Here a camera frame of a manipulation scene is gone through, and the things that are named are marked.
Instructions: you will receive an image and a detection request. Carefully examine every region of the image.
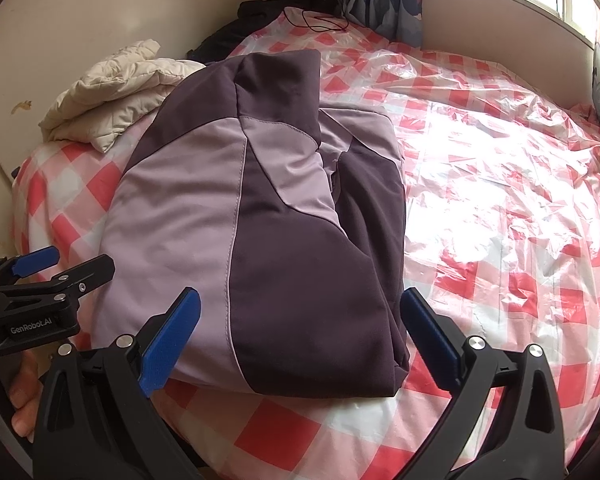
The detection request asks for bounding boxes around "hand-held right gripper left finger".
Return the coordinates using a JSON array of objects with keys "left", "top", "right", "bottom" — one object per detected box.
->
[{"left": 32, "top": 287, "right": 202, "bottom": 480}]

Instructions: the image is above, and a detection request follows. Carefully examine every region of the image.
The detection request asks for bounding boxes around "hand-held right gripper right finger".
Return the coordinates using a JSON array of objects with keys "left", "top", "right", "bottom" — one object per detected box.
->
[{"left": 401, "top": 287, "right": 567, "bottom": 480}]

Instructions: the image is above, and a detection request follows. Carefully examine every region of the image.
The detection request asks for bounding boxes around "red checked bed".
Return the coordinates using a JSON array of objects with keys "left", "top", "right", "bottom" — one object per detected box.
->
[{"left": 11, "top": 7, "right": 600, "bottom": 480}]

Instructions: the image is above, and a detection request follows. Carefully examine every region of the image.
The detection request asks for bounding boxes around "cream puffer jacket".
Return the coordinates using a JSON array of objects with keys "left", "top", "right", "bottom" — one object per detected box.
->
[{"left": 39, "top": 39, "right": 208, "bottom": 153}]

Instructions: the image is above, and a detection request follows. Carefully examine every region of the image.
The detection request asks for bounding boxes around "black clothes pile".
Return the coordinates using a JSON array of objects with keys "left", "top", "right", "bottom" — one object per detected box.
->
[{"left": 187, "top": 0, "right": 348, "bottom": 63}]

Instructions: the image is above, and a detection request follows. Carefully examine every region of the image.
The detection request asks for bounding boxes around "person's left hand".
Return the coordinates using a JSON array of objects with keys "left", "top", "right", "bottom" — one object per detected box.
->
[{"left": 7, "top": 347, "right": 48, "bottom": 441}]

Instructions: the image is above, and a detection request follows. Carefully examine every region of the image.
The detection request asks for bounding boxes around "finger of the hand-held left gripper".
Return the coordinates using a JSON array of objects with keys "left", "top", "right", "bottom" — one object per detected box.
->
[
  {"left": 0, "top": 246, "right": 61, "bottom": 288},
  {"left": 0, "top": 254, "right": 117, "bottom": 313}
]

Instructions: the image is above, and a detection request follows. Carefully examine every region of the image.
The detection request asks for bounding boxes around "blue whale print curtain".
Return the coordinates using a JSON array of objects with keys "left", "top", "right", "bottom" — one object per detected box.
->
[{"left": 342, "top": 0, "right": 426, "bottom": 48}]

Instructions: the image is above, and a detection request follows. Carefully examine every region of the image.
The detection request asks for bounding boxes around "purple two-tone jacket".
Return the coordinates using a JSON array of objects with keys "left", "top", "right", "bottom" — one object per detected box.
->
[{"left": 92, "top": 50, "right": 411, "bottom": 401}]

